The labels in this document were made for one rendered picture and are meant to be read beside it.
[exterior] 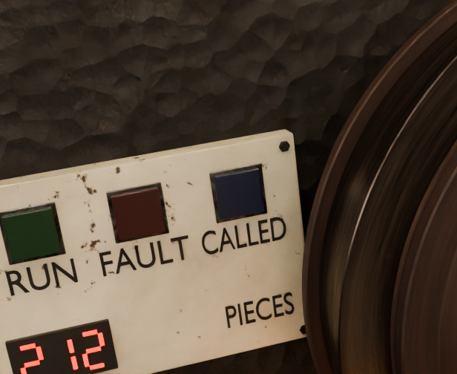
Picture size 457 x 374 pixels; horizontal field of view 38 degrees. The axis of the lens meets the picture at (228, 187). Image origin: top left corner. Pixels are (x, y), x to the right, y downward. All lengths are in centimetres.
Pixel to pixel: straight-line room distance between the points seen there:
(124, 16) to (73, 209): 15
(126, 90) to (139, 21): 5
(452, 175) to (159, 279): 25
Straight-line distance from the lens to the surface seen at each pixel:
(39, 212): 51
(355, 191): 45
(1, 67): 51
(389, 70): 47
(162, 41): 51
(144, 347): 56
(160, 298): 54
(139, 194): 51
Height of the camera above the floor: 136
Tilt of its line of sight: 17 degrees down
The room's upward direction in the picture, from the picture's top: 8 degrees counter-clockwise
